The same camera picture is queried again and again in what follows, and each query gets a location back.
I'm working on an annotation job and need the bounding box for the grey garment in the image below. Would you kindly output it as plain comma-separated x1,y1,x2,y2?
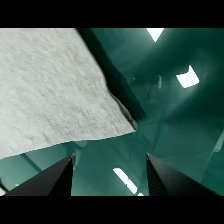
0,27,139,161

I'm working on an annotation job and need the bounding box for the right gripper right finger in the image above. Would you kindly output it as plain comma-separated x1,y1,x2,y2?
145,152,224,197

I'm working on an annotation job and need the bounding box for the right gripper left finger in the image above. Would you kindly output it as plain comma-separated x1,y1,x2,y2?
4,152,76,197

